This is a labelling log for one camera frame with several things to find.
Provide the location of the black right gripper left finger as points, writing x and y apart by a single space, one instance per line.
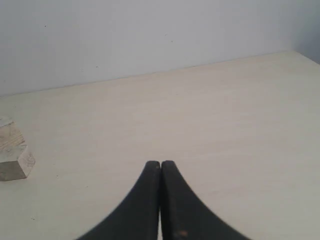
137 216

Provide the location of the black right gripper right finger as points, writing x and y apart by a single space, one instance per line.
184 216

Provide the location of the medium-small wooden cube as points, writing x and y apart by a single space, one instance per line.
16 159

